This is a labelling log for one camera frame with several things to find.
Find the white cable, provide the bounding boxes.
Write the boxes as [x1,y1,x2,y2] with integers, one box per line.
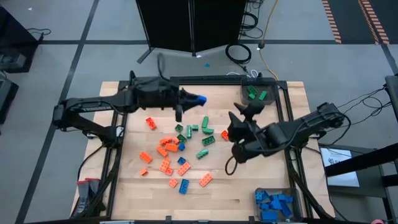
[226,68,259,78]

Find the black power cables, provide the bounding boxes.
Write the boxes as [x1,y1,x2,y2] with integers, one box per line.
[334,86,393,131]

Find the coiled black cable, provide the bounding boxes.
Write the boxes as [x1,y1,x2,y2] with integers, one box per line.
[224,42,252,65]

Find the black post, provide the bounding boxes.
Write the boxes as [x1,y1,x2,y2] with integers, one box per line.
[384,74,398,123]

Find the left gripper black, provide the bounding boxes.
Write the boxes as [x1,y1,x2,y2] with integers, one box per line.
[167,87,201,123]

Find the yellow floor cable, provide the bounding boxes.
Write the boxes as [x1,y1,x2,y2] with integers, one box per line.
[258,0,280,81]

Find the black metal cart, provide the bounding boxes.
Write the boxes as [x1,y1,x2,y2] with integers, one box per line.
[318,141,398,224]

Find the black cable bundle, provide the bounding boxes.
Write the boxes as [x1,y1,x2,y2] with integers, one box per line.
[241,0,265,40]

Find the white paper sheet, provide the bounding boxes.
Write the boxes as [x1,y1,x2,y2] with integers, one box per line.
[320,147,361,188]

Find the black folding screen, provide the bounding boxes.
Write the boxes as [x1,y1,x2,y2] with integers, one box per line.
[136,0,249,65]

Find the grey plastic bin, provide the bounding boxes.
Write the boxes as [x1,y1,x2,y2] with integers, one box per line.
[241,77,279,106]
[253,186,304,223]

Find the black aluminium table frame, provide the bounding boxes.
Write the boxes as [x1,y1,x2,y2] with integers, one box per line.
[70,70,335,224]

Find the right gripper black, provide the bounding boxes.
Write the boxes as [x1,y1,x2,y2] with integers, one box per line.
[228,103,268,146]

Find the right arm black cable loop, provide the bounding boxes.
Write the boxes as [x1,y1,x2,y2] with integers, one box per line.
[224,155,239,176]

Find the black floor mat orange stripes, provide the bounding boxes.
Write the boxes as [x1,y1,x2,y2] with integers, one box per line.
[321,0,391,45]

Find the red and grey tool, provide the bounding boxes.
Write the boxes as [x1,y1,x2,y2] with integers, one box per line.
[73,177,106,218]

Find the black floor equipment box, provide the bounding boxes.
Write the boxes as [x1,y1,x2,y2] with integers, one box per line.
[0,70,20,125]
[0,6,40,74]

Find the thin black floor cable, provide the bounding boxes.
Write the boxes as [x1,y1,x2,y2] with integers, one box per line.
[26,27,52,43]

